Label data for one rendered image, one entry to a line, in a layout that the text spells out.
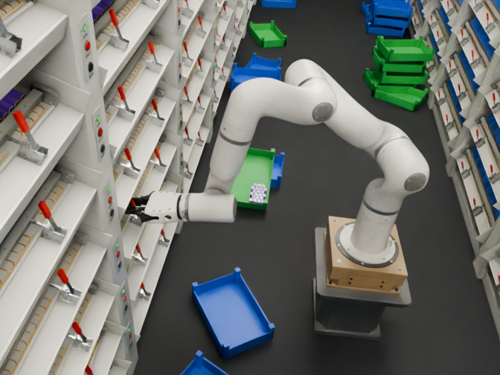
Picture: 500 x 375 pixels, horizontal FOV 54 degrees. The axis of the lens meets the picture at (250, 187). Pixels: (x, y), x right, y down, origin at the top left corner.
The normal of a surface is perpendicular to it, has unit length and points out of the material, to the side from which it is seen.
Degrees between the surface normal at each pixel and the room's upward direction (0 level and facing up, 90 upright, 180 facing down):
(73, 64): 90
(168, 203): 11
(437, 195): 0
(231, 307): 0
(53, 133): 20
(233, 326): 0
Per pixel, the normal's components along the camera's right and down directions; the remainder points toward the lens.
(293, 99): -0.54, 0.28
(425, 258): 0.07, -0.75
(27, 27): 0.42, -0.65
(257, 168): 0.03, -0.47
